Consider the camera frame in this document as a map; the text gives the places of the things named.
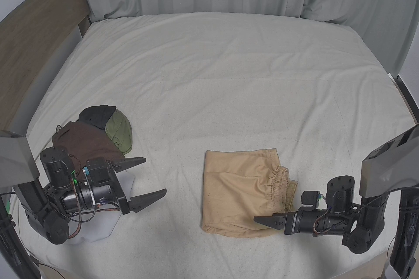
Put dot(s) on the black garment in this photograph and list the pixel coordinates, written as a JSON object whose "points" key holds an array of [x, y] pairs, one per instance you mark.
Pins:
{"points": [[96, 116]]}

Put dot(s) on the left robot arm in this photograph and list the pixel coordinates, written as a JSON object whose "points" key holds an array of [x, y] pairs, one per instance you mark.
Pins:
{"points": [[32, 205]]}

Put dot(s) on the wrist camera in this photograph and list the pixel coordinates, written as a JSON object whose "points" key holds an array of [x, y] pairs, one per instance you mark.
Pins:
{"points": [[96, 170], [309, 198]]}

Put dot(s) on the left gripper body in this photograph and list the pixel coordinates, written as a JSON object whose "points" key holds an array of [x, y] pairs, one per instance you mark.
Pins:
{"points": [[95, 194]]}

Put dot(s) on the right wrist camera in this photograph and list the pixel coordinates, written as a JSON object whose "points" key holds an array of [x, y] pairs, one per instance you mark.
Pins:
{"points": [[309, 198]]}

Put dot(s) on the bed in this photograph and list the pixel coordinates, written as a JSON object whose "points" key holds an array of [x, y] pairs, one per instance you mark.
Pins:
{"points": [[212, 58]]}

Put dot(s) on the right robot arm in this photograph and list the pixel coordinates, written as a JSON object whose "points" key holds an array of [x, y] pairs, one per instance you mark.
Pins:
{"points": [[366, 222]]}

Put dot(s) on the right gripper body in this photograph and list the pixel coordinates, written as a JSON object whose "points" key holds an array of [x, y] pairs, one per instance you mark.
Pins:
{"points": [[302, 222]]}

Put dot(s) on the white garment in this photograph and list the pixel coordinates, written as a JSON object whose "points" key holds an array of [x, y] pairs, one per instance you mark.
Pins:
{"points": [[101, 225]]}

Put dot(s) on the green garment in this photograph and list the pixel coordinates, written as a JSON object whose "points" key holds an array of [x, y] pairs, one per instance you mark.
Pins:
{"points": [[119, 130]]}

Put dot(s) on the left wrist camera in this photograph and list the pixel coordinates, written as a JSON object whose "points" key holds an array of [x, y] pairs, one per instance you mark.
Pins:
{"points": [[96, 170]]}

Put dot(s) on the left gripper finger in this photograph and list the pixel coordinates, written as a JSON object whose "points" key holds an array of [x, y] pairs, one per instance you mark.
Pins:
{"points": [[126, 164], [145, 200]]}

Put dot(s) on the brown garment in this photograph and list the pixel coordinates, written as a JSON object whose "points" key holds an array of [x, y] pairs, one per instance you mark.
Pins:
{"points": [[85, 142]]}

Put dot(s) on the beige shorts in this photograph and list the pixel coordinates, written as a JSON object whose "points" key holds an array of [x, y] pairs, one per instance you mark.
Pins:
{"points": [[235, 189]]}

